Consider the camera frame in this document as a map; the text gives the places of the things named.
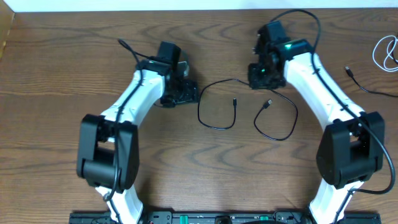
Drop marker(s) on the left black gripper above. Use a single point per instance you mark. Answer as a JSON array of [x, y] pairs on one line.
[[185, 92]]

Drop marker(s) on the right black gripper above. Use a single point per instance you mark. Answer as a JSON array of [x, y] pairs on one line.
[[255, 81]]

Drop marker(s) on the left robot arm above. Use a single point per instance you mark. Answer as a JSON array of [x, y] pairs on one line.
[[108, 149]]

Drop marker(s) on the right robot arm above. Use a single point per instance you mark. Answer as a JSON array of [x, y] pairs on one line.
[[349, 151]]

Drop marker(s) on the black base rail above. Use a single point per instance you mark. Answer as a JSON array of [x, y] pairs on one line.
[[163, 217]]

